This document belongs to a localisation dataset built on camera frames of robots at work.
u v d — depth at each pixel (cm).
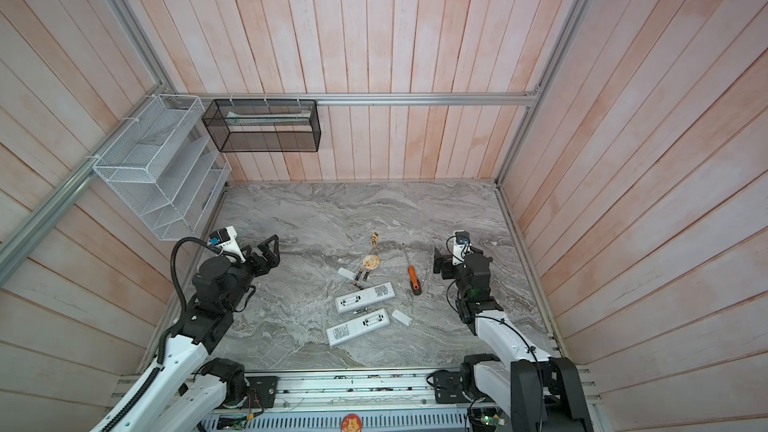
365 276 94
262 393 73
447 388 73
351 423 69
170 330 53
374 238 104
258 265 68
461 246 74
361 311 86
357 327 82
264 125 107
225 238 65
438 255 79
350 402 73
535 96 93
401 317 86
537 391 41
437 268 80
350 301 88
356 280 93
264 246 68
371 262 98
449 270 77
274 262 70
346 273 95
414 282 90
